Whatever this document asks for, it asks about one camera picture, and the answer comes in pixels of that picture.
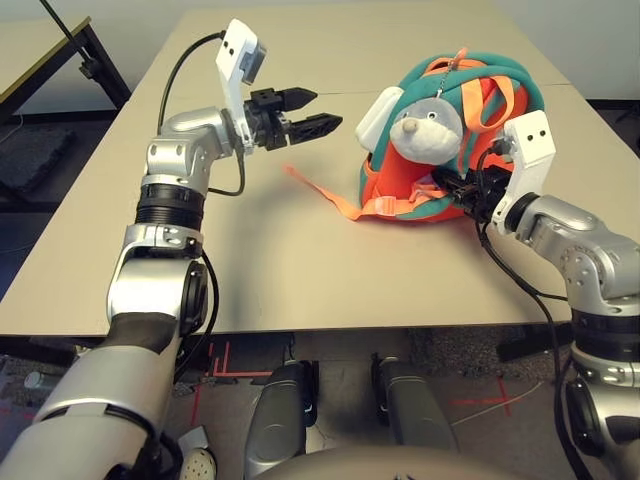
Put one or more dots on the clear plastic bottle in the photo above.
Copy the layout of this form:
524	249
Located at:
41	380

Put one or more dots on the black foam floor mat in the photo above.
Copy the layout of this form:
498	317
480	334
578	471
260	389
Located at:
25	160

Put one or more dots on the grey robot leg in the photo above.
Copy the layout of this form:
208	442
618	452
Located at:
415	410
280	415

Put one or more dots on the beige black-framed side table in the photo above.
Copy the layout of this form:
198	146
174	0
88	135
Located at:
30	45

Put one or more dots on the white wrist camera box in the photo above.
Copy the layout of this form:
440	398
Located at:
232	55
530	140

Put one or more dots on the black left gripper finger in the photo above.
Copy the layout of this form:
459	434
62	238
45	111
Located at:
312	127
297	97

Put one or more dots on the grey robot left leg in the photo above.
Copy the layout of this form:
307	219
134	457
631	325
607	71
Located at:
280	415

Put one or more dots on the grey robot right leg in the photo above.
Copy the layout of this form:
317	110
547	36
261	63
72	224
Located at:
415	410

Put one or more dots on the black table foot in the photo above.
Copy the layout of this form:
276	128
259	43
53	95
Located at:
522	345
45	350

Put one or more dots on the white perforated clog shoe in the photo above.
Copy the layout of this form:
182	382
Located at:
197	462

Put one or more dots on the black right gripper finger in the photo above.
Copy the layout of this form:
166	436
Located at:
450	183

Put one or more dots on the grey white plush toy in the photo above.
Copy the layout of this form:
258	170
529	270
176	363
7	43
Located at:
425	135

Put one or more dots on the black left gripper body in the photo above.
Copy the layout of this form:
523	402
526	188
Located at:
267	120

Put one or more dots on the grey robot torso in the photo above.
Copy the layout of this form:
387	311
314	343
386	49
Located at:
380	465

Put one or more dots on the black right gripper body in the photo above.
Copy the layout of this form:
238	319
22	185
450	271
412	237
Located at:
487	192

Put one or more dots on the teal and orange backpack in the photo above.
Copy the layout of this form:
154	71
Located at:
505	62

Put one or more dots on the white pencil case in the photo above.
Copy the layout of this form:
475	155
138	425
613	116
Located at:
375	120

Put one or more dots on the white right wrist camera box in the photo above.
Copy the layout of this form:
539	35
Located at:
530	140

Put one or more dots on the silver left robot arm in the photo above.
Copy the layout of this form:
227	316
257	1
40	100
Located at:
150	280

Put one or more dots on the thin black pole with clamp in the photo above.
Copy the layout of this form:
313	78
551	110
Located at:
67	30

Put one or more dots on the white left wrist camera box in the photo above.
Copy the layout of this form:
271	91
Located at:
232	55

